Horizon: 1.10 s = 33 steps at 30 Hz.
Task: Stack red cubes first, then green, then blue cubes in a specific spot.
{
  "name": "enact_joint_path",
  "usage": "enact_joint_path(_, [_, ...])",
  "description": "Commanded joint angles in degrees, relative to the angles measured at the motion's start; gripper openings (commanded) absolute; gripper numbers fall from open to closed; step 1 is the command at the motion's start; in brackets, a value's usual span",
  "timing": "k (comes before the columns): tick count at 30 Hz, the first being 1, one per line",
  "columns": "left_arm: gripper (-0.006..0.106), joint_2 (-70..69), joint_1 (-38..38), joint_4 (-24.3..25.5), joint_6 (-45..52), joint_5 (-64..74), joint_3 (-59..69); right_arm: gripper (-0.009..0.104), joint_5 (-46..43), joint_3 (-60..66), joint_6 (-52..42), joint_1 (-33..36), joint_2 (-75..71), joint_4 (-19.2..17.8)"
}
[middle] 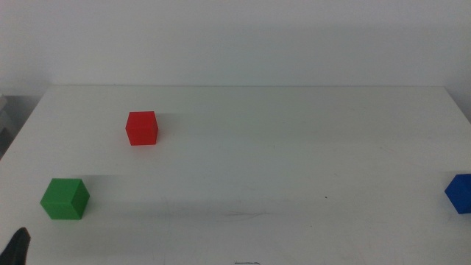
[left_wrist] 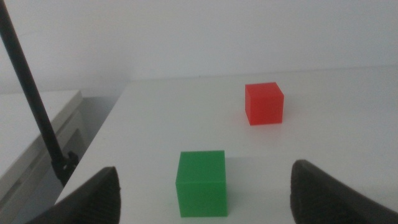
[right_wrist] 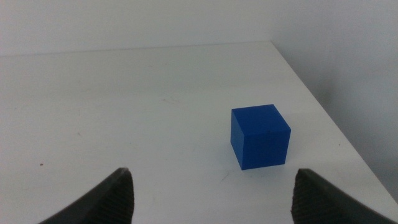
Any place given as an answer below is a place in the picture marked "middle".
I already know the red cube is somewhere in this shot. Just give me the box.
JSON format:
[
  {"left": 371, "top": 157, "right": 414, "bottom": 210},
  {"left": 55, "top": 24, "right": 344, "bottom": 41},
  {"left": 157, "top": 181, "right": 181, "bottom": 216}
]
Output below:
[{"left": 124, "top": 110, "right": 159, "bottom": 146}]

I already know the green cube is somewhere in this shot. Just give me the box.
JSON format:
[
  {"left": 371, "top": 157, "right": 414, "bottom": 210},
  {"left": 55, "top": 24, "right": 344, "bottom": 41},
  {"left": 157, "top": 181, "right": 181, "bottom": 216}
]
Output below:
[{"left": 39, "top": 177, "right": 91, "bottom": 221}]

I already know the blue cube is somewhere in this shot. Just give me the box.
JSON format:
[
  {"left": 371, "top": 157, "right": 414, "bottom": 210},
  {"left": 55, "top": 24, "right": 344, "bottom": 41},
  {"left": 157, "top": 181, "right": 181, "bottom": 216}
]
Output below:
[{"left": 444, "top": 173, "right": 471, "bottom": 215}]

